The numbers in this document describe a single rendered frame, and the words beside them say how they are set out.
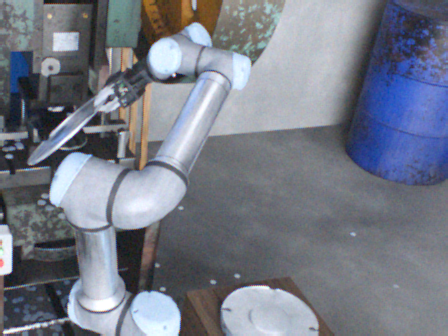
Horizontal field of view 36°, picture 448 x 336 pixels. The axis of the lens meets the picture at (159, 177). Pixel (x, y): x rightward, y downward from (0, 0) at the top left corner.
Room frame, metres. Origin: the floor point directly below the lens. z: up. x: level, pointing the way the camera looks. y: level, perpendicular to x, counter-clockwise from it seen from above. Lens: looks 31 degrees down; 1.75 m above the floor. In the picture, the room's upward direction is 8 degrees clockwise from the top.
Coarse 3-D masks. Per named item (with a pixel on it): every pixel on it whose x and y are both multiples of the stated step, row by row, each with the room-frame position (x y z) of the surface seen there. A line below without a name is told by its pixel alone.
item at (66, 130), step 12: (96, 96) 1.77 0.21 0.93; (108, 96) 1.66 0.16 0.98; (84, 108) 1.76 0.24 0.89; (96, 108) 1.59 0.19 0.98; (72, 120) 1.68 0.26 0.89; (84, 120) 1.55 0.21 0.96; (60, 132) 1.64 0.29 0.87; (72, 132) 1.52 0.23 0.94; (48, 144) 1.65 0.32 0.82; (60, 144) 1.51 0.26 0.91; (36, 156) 1.61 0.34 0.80
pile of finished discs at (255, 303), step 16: (256, 288) 1.70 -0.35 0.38; (224, 304) 1.60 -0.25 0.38; (240, 304) 1.61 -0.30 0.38; (256, 304) 1.62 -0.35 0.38; (272, 304) 1.63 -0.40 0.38; (288, 304) 1.64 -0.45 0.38; (304, 304) 1.65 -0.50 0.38; (224, 320) 1.53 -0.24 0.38; (240, 320) 1.54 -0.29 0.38; (256, 320) 1.54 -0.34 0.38; (272, 320) 1.55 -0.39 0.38; (288, 320) 1.56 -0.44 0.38; (304, 320) 1.58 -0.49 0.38
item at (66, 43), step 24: (48, 0) 1.82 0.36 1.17; (72, 0) 1.85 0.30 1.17; (48, 24) 1.78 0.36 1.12; (72, 24) 1.81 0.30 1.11; (48, 48) 1.78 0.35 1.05; (72, 48) 1.81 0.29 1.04; (48, 72) 1.77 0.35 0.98; (72, 72) 1.81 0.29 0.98; (48, 96) 1.77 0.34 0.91; (72, 96) 1.79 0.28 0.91
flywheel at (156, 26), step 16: (144, 0) 2.19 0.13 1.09; (160, 0) 2.15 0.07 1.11; (176, 0) 2.05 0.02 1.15; (208, 0) 1.87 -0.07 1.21; (144, 16) 2.17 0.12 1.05; (160, 16) 2.14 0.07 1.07; (176, 16) 2.04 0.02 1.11; (192, 16) 1.94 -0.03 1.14; (208, 16) 1.78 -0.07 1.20; (144, 32) 2.16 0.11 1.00; (160, 32) 2.07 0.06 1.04; (176, 32) 2.02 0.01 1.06; (208, 32) 1.77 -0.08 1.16
